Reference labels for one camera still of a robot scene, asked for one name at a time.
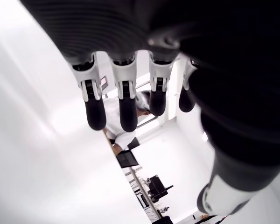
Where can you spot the white VR headset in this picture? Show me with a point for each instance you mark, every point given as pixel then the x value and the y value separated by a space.
pixel 141 101

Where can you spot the seated person in white shirt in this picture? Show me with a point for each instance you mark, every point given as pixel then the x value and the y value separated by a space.
pixel 112 121

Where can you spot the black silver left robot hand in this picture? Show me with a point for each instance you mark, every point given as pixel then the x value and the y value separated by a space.
pixel 177 28

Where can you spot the black folding chair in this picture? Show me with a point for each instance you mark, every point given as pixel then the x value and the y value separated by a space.
pixel 127 158

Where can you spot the grey metal rail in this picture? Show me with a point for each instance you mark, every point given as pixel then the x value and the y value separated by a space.
pixel 140 184

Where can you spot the black machine on stand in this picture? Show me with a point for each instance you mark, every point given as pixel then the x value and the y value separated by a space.
pixel 157 186

